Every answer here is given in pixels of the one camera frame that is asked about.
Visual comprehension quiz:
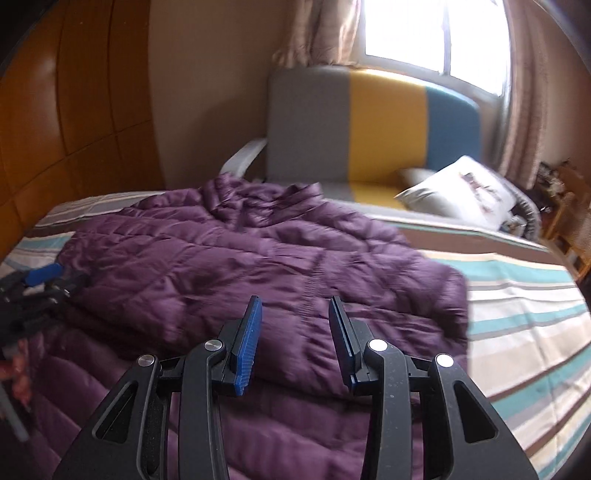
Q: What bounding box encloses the window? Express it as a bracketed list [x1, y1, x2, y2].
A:
[358, 0, 510, 97]

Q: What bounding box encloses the cluttered wooden desk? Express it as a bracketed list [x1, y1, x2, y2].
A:
[537, 159, 590, 209]

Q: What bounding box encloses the wooden wardrobe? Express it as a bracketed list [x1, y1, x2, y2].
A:
[1, 1, 164, 255]

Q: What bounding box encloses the striped bed cover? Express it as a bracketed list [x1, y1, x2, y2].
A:
[1, 194, 590, 479]

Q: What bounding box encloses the pink curtain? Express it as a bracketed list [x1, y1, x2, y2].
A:
[273, 0, 362, 69]
[498, 1, 549, 189]

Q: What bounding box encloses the person's left hand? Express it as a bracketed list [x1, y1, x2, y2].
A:
[1, 354, 32, 408]

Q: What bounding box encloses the white printed pillow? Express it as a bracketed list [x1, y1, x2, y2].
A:
[396, 156, 517, 231]

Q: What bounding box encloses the right pink curtain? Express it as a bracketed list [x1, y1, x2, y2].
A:
[498, 1, 549, 189]

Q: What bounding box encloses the left pink curtain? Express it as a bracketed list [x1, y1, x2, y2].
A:
[273, 0, 362, 69]

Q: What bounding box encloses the rattan wooden chair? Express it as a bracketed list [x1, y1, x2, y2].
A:
[546, 192, 590, 282]

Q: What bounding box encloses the purple quilted down jacket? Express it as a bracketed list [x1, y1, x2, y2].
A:
[21, 176, 468, 479]

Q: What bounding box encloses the grey yellow blue sofa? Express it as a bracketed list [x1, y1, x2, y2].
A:
[221, 66, 482, 208]

